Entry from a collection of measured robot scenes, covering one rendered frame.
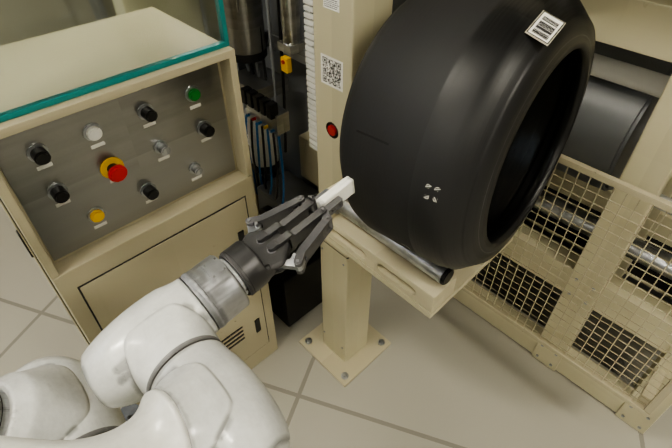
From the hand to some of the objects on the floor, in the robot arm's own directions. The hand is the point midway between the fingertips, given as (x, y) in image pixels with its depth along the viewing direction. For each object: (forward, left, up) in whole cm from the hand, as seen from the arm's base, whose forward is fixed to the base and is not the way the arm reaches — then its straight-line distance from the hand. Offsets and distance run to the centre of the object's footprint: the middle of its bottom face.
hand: (335, 196), depth 75 cm
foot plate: (+51, +9, -123) cm, 133 cm away
